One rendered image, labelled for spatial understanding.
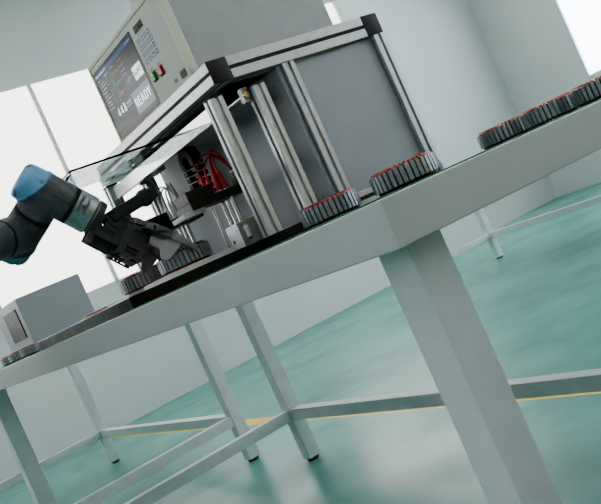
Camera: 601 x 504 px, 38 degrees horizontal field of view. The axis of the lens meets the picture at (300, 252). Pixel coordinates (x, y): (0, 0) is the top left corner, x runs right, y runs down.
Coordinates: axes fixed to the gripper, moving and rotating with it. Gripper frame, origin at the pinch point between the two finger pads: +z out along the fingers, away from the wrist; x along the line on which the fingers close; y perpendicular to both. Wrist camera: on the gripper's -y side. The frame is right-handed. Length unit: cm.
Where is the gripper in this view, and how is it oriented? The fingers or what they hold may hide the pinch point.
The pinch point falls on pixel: (185, 254)
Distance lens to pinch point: 180.6
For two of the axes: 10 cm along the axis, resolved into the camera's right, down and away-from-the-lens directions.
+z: 8.1, 4.6, 3.7
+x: 4.9, -2.0, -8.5
